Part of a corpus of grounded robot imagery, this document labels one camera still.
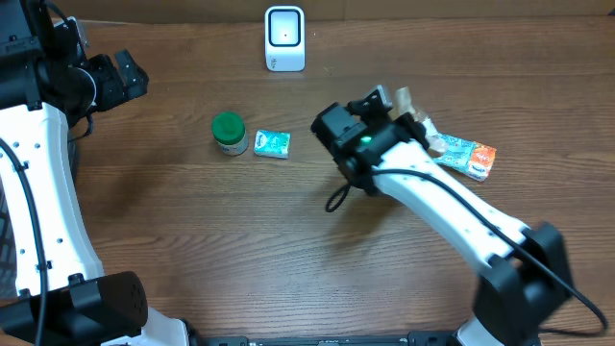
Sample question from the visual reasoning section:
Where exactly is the clear beige pouch bag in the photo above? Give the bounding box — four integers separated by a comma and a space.
393, 86, 448, 158

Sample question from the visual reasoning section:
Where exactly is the teal snack pack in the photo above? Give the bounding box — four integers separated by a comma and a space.
433, 134, 477, 171

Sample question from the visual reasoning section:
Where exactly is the teal tissue packet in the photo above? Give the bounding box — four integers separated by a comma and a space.
254, 130, 291, 159

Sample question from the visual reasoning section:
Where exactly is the small orange juice carton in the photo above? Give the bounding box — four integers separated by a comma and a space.
466, 142, 497, 182

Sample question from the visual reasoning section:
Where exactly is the green lid jar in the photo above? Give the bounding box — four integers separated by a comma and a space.
211, 111, 249, 156

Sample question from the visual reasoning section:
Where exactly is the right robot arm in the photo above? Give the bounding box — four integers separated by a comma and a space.
311, 86, 573, 345

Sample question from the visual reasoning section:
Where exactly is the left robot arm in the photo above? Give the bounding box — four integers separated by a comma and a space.
1, 0, 200, 345

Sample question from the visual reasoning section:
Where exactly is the white barcode scanner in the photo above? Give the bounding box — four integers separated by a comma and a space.
264, 5, 306, 72

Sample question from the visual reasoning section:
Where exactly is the dark plastic mesh basket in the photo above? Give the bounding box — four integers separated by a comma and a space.
1, 135, 80, 300

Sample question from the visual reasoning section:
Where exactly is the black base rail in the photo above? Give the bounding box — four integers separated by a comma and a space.
199, 331, 458, 346

